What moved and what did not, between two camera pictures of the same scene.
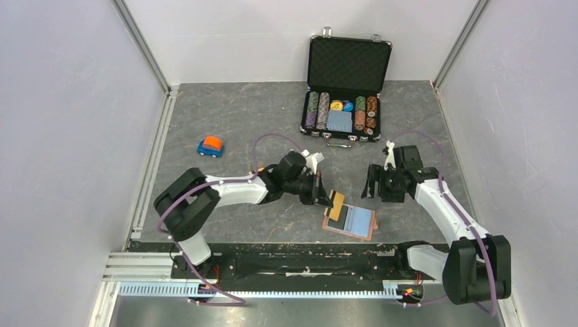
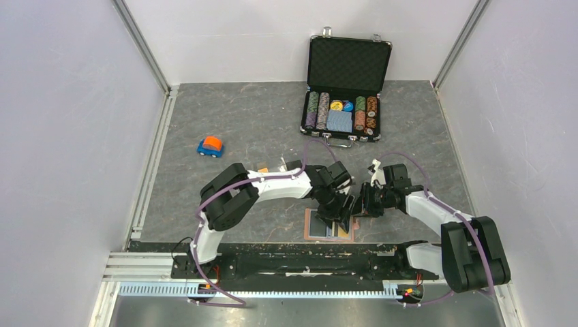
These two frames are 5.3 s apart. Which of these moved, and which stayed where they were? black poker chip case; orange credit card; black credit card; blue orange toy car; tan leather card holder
Moved: black credit card; tan leather card holder; orange credit card
Stayed: blue orange toy car; black poker chip case
